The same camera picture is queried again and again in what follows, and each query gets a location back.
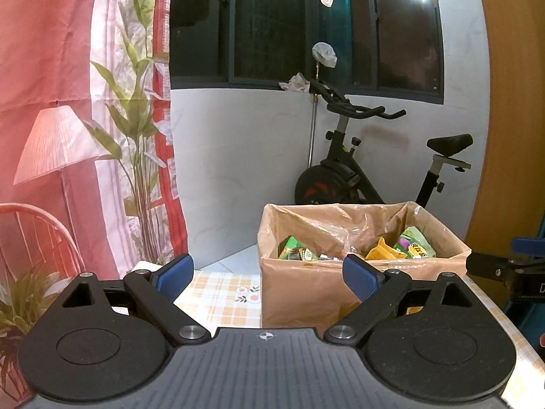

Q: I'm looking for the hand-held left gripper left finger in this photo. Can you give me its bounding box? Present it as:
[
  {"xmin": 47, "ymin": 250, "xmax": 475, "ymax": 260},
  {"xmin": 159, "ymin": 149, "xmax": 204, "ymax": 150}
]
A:
[{"xmin": 61, "ymin": 253, "xmax": 212, "ymax": 346}]

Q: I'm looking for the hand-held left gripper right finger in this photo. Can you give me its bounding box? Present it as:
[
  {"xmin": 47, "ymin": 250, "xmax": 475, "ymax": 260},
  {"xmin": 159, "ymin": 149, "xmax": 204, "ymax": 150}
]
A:
[{"xmin": 324, "ymin": 254, "xmax": 474, "ymax": 346}]

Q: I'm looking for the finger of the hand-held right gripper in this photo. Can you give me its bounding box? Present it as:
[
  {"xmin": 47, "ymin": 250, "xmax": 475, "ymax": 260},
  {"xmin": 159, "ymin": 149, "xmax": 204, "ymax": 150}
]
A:
[
  {"xmin": 465, "ymin": 253, "xmax": 545, "ymax": 284},
  {"xmin": 512, "ymin": 238, "xmax": 545, "ymax": 261}
]

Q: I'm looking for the brown cardboard box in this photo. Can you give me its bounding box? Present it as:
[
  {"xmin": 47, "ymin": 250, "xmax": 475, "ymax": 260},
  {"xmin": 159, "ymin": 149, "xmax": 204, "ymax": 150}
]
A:
[{"xmin": 259, "ymin": 201, "xmax": 472, "ymax": 335}]

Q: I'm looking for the green rice cake snack packet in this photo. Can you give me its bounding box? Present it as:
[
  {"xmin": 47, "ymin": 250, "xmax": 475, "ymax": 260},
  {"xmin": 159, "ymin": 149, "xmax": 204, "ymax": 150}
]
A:
[{"xmin": 394, "ymin": 227, "xmax": 439, "ymax": 260}]

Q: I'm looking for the green orange snack packet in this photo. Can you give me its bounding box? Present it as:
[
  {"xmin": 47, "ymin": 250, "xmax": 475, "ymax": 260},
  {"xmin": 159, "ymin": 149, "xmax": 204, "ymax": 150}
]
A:
[{"xmin": 278, "ymin": 236, "xmax": 320, "ymax": 262}]

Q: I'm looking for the yellow checked tablecloth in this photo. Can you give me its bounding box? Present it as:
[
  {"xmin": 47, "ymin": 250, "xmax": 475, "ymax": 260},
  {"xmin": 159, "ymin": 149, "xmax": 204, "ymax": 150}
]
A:
[{"xmin": 128, "ymin": 264, "xmax": 545, "ymax": 409}]

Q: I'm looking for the black exercise bike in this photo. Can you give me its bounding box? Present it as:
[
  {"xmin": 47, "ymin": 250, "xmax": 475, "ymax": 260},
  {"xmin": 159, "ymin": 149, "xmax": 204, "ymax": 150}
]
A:
[{"xmin": 294, "ymin": 79, "xmax": 474, "ymax": 210}]

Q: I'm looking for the wooden door panel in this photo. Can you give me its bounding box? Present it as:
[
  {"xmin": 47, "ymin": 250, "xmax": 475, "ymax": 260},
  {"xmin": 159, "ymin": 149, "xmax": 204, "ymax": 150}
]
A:
[{"xmin": 464, "ymin": 0, "xmax": 545, "ymax": 257}]

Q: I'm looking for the metal pole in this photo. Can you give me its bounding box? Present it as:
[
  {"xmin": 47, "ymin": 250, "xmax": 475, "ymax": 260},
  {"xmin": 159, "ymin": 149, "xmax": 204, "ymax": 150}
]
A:
[{"xmin": 307, "ymin": 64, "xmax": 321, "ymax": 169}]

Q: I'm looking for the crumpled white tissue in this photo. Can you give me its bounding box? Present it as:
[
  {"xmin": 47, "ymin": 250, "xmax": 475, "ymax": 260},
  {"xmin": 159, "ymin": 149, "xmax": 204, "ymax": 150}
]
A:
[{"xmin": 279, "ymin": 73, "xmax": 312, "ymax": 93}]

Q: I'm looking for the white plastic bag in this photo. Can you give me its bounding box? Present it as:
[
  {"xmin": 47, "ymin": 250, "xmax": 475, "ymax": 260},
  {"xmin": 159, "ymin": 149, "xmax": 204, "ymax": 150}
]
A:
[{"xmin": 312, "ymin": 43, "xmax": 338, "ymax": 68}]

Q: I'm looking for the dark framed window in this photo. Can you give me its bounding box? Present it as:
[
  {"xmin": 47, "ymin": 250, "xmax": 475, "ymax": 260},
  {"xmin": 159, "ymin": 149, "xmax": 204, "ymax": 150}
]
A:
[{"xmin": 169, "ymin": 0, "xmax": 446, "ymax": 105}]

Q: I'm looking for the pink printed wall backdrop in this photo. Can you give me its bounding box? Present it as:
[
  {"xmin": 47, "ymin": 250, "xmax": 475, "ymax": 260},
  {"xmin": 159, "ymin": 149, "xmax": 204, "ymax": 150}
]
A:
[{"xmin": 0, "ymin": 0, "xmax": 190, "ymax": 405}]

